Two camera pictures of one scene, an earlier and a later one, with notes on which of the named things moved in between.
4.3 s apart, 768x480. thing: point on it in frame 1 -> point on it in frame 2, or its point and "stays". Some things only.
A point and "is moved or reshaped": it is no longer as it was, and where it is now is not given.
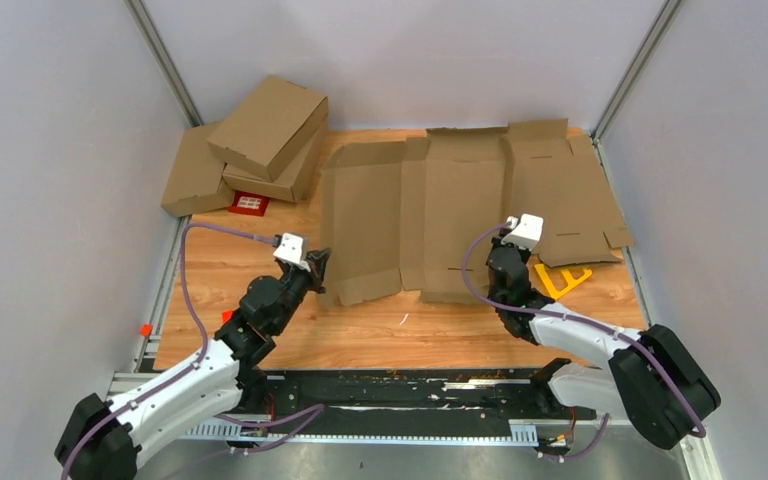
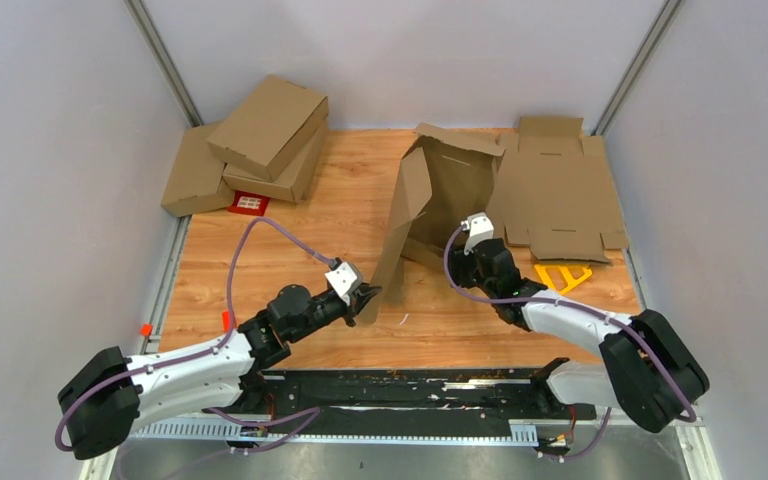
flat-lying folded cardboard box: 196,180 stays
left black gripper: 319,257 -> 358,301
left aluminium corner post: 144,21 stays
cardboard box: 273,127 stays
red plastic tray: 249,203 stays
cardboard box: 428,206 is moved or reshaped
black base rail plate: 414,397 stays
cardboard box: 295,183 stays
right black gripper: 525,254 -> 457,264
